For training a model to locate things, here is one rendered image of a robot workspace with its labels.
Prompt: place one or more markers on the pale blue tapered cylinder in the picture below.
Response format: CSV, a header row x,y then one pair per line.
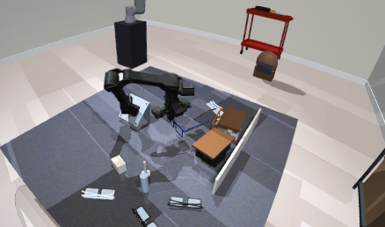
x,y
144,182

